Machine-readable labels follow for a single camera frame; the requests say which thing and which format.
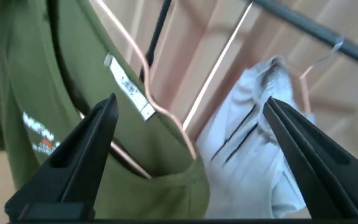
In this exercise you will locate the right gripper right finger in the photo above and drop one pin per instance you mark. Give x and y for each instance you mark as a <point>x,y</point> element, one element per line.
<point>325,174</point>

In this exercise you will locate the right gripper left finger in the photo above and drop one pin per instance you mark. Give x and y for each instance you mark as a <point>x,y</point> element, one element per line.
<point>48,189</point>

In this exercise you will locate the pale grey shorts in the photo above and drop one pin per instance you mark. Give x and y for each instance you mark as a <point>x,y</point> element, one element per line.
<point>247,174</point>

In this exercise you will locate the pink clothes hanger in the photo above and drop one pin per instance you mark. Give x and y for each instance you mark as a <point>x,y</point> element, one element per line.
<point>145,77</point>
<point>304,90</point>

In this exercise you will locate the green garment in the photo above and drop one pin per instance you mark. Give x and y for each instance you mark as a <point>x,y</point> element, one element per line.
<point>20,77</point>

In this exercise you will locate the black clothes rack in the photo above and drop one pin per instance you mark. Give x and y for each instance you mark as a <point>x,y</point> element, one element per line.
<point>315,29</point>

